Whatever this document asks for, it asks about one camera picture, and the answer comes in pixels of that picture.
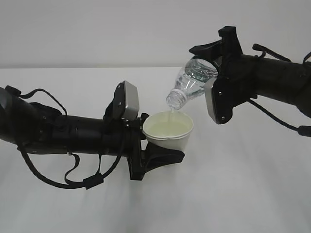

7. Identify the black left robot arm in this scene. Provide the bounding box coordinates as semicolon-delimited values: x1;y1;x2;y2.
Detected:
0;82;185;181

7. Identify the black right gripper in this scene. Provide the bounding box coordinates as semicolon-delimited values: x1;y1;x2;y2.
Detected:
189;26;244;80

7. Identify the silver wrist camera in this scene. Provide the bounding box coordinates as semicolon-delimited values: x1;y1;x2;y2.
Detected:
104;81;140;122
204;72;258;125

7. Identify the clear water bottle green label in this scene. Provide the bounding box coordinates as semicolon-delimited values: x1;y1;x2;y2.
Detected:
166;58;218;110

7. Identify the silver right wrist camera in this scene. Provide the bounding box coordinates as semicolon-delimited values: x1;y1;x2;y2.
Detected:
204;72;258;125

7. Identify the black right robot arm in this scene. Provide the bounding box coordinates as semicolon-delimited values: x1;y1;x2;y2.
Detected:
189;26;311;124

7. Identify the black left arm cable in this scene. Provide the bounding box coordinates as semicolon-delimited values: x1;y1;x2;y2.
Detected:
4;85;122;190

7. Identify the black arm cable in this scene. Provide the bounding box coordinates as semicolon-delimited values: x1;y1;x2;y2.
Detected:
247;43;311;139
4;85;122;190

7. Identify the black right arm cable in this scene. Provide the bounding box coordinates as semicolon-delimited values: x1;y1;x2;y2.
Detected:
247;43;311;139

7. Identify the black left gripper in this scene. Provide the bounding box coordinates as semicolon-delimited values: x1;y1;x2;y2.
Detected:
126;113;185;180

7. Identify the white paper cup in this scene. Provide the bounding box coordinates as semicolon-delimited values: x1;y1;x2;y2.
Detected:
143;111;194;153

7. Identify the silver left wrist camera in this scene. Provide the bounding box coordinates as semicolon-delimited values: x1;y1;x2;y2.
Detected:
104;81;140;122

